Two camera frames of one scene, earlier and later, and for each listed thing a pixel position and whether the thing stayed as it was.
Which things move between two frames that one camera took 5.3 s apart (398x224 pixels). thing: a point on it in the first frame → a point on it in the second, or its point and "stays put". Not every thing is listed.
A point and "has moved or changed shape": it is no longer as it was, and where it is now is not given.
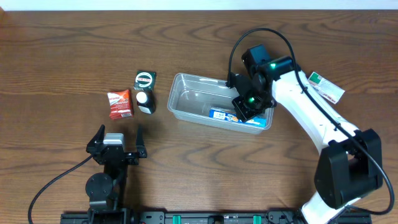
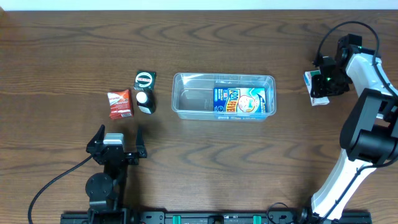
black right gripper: [237, 83] → [321, 88]
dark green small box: [145, 80] stays put
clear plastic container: [191, 97] has moved or changed shape
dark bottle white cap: [146, 101] stays put
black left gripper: [141, 150] stays put
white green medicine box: [325, 88] has moved or changed shape
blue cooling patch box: [260, 120] has moved or changed shape
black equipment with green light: [206, 218] stays put
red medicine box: [120, 104] stays put
